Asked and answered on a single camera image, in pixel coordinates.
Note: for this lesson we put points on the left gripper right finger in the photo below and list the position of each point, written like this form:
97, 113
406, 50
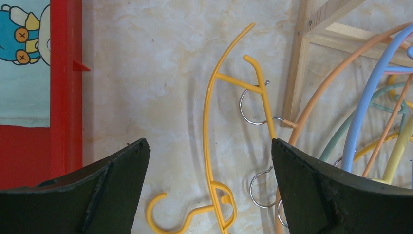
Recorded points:
319, 198

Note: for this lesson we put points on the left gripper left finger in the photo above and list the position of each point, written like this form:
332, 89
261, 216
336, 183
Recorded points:
101, 198

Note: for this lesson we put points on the light yellow hanger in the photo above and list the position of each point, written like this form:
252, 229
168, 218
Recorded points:
404, 137

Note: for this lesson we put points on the blue hanger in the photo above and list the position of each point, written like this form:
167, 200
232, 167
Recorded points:
380, 69

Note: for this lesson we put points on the peach orange hanger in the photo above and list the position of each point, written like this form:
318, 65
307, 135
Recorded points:
297, 127

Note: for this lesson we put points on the red plastic bin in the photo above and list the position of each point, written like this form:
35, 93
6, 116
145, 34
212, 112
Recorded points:
29, 156

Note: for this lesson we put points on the yellow-orange plastic hook hanger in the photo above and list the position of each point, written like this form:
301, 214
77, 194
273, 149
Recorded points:
222, 198

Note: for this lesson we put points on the light green cartoon cloth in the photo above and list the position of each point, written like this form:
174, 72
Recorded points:
25, 57

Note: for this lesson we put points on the wooden hanger rack frame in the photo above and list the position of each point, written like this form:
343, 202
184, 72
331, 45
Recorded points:
307, 61

